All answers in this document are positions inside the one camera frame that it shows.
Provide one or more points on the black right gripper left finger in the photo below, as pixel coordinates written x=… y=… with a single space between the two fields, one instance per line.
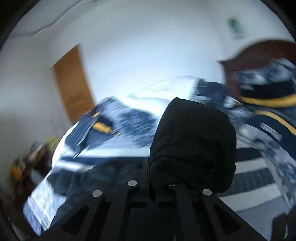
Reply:
x=99 y=209

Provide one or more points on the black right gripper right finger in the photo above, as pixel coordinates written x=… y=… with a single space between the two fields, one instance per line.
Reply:
x=204 y=216

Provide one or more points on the black large garment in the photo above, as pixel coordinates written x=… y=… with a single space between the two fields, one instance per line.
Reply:
x=194 y=145

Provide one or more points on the blue white striped blanket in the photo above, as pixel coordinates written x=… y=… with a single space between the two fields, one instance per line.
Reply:
x=114 y=139

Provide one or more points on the brown wooden door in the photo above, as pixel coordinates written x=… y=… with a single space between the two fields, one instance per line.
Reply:
x=73 y=86

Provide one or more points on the dark wooden headboard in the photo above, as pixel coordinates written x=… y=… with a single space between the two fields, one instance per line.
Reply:
x=255 y=56

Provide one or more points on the green white wall sign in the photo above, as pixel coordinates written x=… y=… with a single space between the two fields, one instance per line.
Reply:
x=235 y=28

